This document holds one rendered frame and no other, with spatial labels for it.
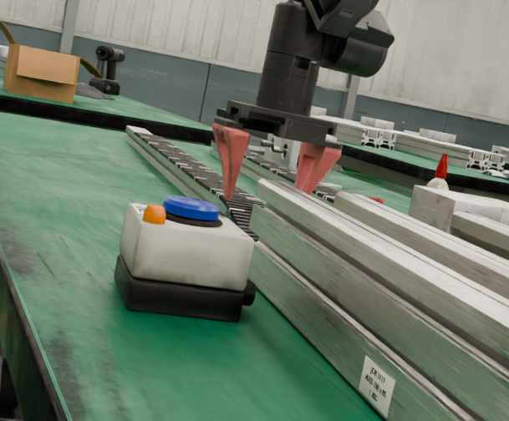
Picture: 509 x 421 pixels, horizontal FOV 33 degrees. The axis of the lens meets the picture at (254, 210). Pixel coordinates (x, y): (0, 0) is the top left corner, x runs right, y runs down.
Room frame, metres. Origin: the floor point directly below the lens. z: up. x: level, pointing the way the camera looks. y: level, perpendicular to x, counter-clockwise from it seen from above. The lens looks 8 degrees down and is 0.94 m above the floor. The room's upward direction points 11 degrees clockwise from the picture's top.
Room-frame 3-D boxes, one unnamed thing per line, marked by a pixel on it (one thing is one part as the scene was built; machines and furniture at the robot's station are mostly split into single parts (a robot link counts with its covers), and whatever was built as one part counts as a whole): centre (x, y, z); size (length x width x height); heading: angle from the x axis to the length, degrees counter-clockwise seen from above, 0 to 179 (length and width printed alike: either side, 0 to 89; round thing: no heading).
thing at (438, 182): (1.35, -0.27, 0.84); 0.04 x 0.04 x 0.12
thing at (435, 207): (0.85, -0.20, 0.83); 0.12 x 0.09 x 0.10; 107
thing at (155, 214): (0.57, 0.06, 0.85); 0.02 x 0.02 x 0.01
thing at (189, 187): (1.41, 0.15, 0.79); 0.96 x 0.04 x 0.03; 17
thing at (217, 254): (0.61, 0.04, 0.81); 0.10 x 0.08 x 0.06; 107
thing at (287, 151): (1.79, -0.07, 0.83); 0.11 x 0.10 x 0.10; 107
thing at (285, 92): (0.90, -0.01, 0.94); 0.10 x 0.07 x 0.07; 110
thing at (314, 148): (0.91, -0.03, 0.87); 0.07 x 0.07 x 0.09; 20
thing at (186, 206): (0.61, 0.04, 0.84); 0.04 x 0.04 x 0.02
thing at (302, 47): (0.90, -0.01, 1.00); 0.07 x 0.06 x 0.07; 125
